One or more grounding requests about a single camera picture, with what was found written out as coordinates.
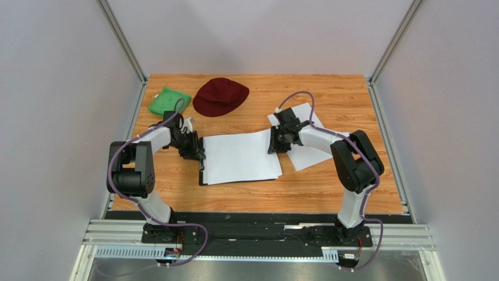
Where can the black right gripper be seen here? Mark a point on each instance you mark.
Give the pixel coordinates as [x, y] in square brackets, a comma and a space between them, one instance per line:
[278, 138]

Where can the black clipboard folder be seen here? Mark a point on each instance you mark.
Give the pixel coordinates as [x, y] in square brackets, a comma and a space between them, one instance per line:
[202, 177]

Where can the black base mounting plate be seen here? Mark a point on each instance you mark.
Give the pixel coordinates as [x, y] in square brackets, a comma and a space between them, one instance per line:
[279, 235]

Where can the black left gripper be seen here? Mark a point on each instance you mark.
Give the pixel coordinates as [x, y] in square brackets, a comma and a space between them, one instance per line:
[192, 151]

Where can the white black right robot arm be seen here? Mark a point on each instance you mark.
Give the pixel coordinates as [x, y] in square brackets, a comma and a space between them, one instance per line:
[357, 164]

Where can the green folded cloth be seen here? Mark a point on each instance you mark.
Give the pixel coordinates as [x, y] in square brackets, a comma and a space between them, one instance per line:
[169, 100]

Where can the white paper sheet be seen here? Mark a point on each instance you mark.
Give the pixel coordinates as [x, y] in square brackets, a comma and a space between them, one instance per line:
[241, 158]
[303, 157]

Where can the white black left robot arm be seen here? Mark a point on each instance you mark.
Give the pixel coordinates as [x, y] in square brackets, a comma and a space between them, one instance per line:
[131, 171]

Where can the aluminium frame rail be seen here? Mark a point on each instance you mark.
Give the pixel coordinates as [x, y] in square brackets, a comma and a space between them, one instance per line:
[124, 239]

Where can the dark red cap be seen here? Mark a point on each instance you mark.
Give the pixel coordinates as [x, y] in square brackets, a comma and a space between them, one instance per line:
[219, 96]

